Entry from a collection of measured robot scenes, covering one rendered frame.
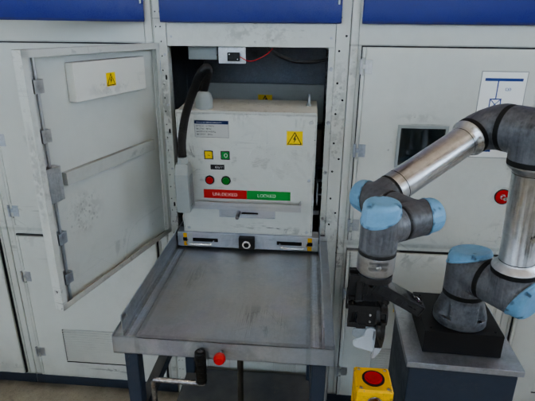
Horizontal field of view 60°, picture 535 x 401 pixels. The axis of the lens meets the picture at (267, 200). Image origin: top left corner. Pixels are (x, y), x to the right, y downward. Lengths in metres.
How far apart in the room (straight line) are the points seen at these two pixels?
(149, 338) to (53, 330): 1.09
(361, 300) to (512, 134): 0.53
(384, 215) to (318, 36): 0.96
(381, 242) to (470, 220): 1.06
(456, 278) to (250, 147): 0.79
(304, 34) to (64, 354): 1.78
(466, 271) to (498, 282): 0.10
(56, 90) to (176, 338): 0.76
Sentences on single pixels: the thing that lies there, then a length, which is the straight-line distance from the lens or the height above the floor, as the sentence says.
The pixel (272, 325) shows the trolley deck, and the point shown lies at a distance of 1.40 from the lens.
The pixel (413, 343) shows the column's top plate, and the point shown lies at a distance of 1.53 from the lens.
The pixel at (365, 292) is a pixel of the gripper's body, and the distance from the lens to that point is 1.00.
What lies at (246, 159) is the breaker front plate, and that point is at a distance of 1.67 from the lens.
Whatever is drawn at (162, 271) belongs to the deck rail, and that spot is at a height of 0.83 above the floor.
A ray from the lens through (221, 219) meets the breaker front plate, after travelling 1.78.
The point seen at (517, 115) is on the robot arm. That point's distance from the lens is 1.24.
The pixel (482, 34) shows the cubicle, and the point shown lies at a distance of 1.82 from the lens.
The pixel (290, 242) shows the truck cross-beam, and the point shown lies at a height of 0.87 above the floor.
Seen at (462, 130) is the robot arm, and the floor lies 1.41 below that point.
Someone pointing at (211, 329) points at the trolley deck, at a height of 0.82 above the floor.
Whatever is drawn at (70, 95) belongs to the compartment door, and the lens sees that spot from 1.47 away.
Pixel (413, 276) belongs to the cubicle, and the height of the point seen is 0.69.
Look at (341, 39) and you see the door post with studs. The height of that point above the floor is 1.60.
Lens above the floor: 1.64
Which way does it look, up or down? 20 degrees down
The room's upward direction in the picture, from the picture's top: 1 degrees clockwise
